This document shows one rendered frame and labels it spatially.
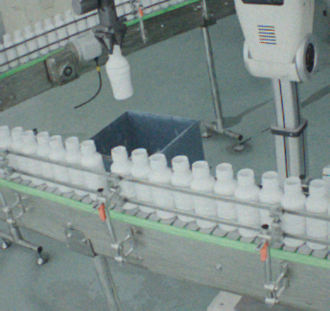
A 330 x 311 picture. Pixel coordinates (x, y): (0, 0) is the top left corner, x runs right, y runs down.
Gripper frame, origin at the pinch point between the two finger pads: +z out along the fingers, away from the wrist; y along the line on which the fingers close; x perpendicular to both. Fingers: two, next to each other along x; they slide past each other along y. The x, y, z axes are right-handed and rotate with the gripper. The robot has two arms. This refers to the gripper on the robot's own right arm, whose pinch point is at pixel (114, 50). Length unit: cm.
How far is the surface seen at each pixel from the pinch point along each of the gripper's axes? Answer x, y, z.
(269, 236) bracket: 67, 42, 24
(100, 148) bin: -23.4, -9.6, 41.5
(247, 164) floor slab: -44, -148, 127
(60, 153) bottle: -0.2, 31.0, 18.9
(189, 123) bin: 3.6, -27.0, 37.1
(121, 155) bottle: 22.4, 31.2, 16.2
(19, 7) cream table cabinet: -294, -223, 45
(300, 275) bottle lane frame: 72, 36, 38
